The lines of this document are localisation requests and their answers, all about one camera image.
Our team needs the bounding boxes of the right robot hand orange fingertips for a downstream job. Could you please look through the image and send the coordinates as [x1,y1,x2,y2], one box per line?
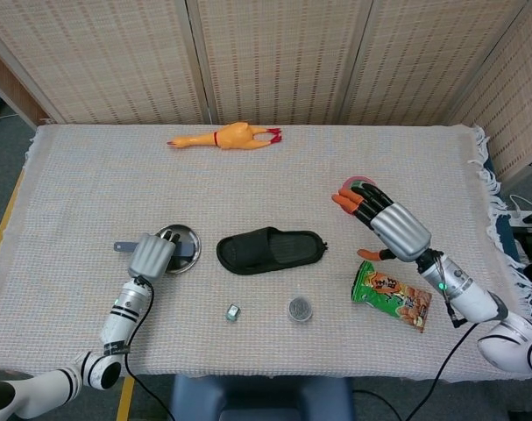
[331,182,433,263]

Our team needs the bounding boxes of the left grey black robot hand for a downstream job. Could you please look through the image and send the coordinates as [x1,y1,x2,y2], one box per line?
[128,232,181,281]

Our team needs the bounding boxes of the black rubber slipper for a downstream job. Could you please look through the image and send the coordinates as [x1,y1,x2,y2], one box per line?
[216,226,328,276]

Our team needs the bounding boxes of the blue padded robot base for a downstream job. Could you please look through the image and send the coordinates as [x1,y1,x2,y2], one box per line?
[167,375,357,421]

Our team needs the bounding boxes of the round stainless steel plate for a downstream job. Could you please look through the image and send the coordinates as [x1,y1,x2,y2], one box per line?
[153,224,202,275]

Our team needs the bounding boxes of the red tape roll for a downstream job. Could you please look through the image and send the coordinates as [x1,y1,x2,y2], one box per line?
[342,175,378,190]

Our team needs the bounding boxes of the green orange snack bag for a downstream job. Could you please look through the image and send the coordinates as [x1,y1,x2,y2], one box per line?
[351,260,432,333]

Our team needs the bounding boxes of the white power strip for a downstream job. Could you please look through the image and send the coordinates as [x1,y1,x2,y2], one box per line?
[508,195,532,227]

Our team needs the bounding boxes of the small round metal tin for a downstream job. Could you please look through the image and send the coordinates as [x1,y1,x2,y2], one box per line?
[287,296,313,325]

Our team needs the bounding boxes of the white woven fringed tablecloth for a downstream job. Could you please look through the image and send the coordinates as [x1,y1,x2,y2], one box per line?
[0,124,532,382]

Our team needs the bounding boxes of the yellow rubber chicken toy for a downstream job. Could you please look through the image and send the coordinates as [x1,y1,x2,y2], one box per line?
[167,122,284,152]

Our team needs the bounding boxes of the beige woven folding screen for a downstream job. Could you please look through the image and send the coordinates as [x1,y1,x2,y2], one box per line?
[0,0,532,182]

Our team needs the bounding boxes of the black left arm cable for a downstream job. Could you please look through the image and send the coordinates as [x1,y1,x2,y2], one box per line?
[124,276,175,421]

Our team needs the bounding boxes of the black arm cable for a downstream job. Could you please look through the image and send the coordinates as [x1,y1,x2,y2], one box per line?
[124,276,175,421]
[406,297,479,421]

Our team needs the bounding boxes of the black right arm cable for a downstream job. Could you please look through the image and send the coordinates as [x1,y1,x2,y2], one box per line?
[406,297,479,421]

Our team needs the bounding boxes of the black floor cable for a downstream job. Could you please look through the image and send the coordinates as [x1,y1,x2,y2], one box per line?
[351,387,402,421]

